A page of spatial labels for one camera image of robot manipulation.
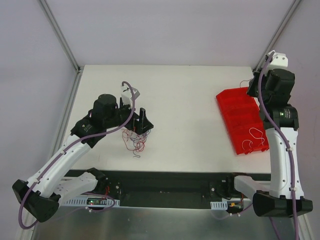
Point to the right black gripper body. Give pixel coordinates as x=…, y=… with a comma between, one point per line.
x=253, y=87

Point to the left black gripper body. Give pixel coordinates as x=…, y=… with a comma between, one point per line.
x=137, y=120

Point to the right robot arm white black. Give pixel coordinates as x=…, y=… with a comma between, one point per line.
x=284, y=198

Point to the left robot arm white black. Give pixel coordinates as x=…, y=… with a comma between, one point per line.
x=43, y=193

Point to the red plastic compartment bin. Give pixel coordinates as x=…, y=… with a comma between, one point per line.
x=244, y=126

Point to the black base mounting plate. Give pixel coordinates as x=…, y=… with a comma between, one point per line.
x=180, y=190

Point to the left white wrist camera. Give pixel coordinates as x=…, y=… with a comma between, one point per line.
x=126, y=95

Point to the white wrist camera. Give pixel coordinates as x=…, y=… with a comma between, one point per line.
x=126, y=95
x=279, y=60

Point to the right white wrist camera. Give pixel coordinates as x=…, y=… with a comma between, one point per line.
x=279, y=60

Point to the left white cable duct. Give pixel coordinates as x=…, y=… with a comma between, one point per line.
x=95, y=202

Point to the white cable duct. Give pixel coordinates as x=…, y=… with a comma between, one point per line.
x=95, y=202
x=219, y=205

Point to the right white cable duct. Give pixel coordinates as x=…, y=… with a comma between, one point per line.
x=219, y=205

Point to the left aluminium frame post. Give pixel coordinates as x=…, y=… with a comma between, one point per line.
x=59, y=34

